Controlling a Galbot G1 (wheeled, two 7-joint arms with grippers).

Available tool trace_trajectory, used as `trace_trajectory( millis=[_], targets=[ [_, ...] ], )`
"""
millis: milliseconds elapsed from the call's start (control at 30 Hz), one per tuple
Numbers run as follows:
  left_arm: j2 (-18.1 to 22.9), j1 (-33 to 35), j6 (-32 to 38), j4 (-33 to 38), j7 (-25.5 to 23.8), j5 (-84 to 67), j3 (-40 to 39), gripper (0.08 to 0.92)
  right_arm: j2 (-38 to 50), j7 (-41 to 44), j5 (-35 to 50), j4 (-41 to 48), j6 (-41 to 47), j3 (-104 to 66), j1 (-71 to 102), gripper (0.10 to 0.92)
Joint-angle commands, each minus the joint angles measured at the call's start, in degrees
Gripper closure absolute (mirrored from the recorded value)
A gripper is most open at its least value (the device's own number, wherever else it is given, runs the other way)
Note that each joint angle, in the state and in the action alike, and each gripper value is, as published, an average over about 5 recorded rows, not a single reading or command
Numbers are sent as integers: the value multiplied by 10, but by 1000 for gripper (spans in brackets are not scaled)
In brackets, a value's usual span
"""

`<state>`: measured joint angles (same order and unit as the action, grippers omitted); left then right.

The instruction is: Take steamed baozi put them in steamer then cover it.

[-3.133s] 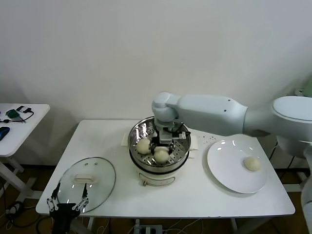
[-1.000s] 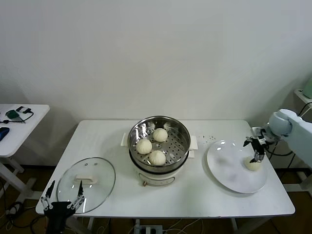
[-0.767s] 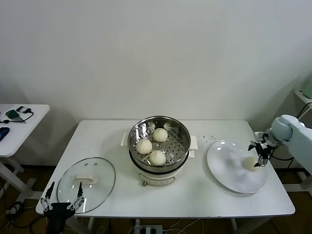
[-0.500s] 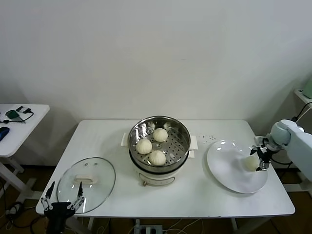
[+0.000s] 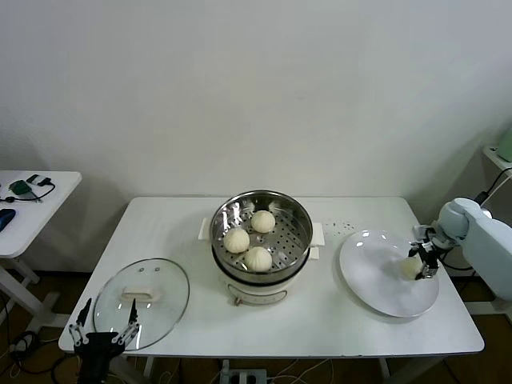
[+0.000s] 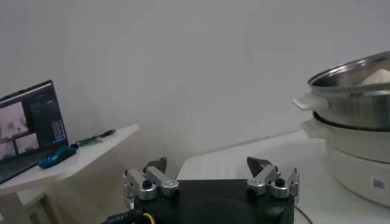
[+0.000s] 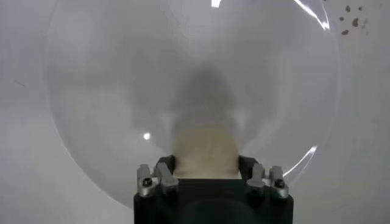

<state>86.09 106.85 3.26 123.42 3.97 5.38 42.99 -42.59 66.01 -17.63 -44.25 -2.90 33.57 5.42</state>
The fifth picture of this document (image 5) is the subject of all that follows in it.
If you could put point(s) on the small dark green adapter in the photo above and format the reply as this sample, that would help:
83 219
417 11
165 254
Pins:
33 177

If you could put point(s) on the pale green appliance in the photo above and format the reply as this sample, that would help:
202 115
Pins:
505 144

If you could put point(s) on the white side table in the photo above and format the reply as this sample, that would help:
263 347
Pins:
40 216

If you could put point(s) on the green box device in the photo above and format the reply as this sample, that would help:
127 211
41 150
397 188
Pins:
19 187

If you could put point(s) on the white steamed baozi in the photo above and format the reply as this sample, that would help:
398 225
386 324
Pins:
411 268
258 258
236 240
262 222

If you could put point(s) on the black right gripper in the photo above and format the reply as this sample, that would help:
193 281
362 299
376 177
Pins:
432 250

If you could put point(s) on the white electric cooker pot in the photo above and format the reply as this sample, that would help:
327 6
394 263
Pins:
256 294

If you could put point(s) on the blue computer mouse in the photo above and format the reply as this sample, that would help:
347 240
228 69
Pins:
6 219

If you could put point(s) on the white shelf stand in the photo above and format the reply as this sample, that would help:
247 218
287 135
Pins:
496 158

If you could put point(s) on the stainless steel steamer basket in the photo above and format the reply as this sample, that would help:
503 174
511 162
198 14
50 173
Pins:
288 244

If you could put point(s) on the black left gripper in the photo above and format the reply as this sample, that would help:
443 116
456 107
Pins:
98 352

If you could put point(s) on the white table leg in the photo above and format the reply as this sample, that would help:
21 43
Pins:
149 370
383 370

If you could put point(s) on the white round plate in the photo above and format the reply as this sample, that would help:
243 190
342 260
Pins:
368 272

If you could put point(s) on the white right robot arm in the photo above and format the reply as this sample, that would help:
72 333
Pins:
488 240

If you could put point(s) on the white power strip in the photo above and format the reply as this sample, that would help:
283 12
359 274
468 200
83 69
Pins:
244 378

